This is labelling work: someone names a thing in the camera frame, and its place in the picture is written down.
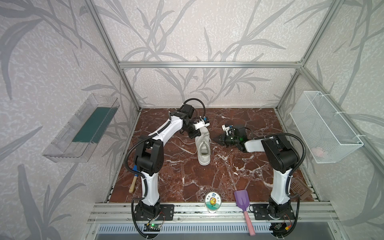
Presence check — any white shoelace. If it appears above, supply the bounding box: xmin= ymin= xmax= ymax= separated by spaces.
xmin=175 ymin=137 xmax=213 ymax=156

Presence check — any white sneaker shoe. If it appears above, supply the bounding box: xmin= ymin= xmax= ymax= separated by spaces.
xmin=195 ymin=127 xmax=211 ymax=166

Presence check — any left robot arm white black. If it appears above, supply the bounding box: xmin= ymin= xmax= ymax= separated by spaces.
xmin=124 ymin=102 xmax=210 ymax=215

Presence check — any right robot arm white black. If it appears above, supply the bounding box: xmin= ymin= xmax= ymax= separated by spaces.
xmin=214 ymin=125 xmax=307 ymax=214

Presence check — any purple pink toy shovel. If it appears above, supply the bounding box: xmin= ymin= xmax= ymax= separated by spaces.
xmin=234 ymin=190 xmax=256 ymax=236

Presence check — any brown slotted litter scoop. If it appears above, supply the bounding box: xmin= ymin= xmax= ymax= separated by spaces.
xmin=290 ymin=178 xmax=312 ymax=201

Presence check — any pink item in basket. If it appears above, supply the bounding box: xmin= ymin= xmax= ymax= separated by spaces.
xmin=312 ymin=147 xmax=328 ymax=159

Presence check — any green circuit board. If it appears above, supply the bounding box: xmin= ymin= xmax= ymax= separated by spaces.
xmin=144 ymin=223 xmax=163 ymax=232

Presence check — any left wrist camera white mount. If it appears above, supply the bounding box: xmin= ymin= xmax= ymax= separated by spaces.
xmin=194 ymin=117 xmax=210 ymax=130

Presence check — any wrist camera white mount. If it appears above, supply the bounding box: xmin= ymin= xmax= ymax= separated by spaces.
xmin=222 ymin=125 xmax=235 ymax=137
xmin=194 ymin=117 xmax=210 ymax=130

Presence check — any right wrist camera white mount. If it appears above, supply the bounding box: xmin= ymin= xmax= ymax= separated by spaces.
xmin=222 ymin=125 xmax=235 ymax=137

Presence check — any blue wooden handled spatula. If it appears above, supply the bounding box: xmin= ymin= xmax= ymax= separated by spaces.
xmin=129 ymin=174 xmax=139 ymax=194

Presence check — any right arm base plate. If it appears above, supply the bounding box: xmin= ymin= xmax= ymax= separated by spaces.
xmin=249 ymin=203 xmax=296 ymax=221

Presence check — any white wire mesh basket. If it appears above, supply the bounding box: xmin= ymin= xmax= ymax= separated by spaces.
xmin=290 ymin=91 xmax=364 ymax=164

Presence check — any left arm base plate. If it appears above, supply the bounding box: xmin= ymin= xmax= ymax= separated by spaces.
xmin=133 ymin=203 xmax=175 ymax=221

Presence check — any right circuit board with wires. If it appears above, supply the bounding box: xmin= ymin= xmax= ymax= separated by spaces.
xmin=270 ymin=223 xmax=292 ymax=234

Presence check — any clear plastic wall tray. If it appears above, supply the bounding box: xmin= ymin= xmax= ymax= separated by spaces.
xmin=43 ymin=94 xmax=120 ymax=163

